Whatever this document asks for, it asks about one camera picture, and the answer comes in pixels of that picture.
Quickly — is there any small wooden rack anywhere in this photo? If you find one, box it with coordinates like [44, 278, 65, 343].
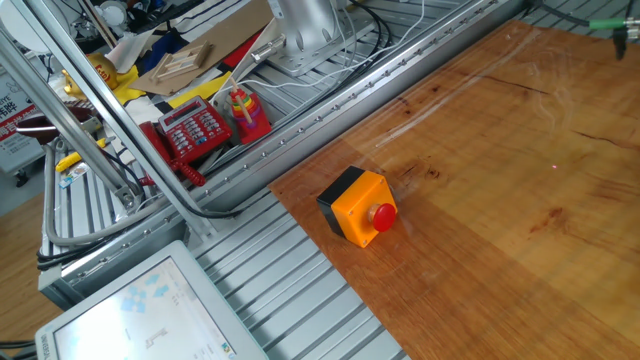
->
[149, 40, 214, 85]

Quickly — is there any red telephone handset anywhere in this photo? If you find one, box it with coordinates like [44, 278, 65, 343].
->
[138, 121, 176, 174]

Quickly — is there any short aluminium frame strut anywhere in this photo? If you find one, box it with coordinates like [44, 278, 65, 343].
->
[0, 27, 144, 211]

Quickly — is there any silver robot mounting plate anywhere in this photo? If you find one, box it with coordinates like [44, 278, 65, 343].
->
[267, 29, 384, 77]

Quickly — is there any yellow handled tool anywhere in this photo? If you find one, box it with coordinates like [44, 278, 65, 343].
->
[54, 137, 109, 174]

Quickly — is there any orange emergency stop button box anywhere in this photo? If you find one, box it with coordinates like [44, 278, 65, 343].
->
[316, 165, 399, 249]

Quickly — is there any long aluminium frame post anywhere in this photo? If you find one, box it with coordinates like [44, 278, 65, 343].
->
[7, 0, 221, 239]

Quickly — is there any dark maroon bowl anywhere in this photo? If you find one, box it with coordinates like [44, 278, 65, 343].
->
[17, 107, 94, 146]

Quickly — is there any black cable bundle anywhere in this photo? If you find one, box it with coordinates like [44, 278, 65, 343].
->
[36, 234, 121, 272]

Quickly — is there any dark blue cloth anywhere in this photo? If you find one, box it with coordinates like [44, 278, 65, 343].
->
[137, 32, 186, 71]

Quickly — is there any red sheet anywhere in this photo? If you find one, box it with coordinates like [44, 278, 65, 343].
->
[222, 32, 264, 69]

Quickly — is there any small printed packet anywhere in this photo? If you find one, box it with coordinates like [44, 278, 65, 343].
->
[58, 162, 91, 190]

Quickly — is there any red coiled phone cord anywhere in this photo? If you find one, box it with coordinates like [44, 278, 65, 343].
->
[139, 158, 207, 188]

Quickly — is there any rainbow ring stacking toy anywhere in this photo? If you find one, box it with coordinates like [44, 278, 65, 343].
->
[227, 77, 274, 146]

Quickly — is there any golden piggy bank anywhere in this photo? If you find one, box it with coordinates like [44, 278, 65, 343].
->
[60, 52, 120, 101]

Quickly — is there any white touchscreen teach pendant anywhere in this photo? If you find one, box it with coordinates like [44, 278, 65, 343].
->
[34, 239, 271, 360]

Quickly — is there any bolted aluminium table rail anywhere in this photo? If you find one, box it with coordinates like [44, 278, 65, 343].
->
[37, 0, 531, 311]

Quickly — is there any white sign with red banner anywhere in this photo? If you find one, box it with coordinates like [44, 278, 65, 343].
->
[0, 69, 46, 176]

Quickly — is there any grey flexible hose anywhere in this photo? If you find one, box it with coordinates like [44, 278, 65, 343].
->
[42, 144, 171, 249]

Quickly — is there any red toy telephone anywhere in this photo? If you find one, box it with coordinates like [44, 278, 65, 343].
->
[157, 95, 235, 164]

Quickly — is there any brown cardboard sheet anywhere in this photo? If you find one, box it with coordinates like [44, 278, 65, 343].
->
[128, 0, 275, 97]

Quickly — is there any yellow paper sheet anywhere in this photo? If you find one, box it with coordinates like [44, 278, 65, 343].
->
[167, 72, 234, 109]

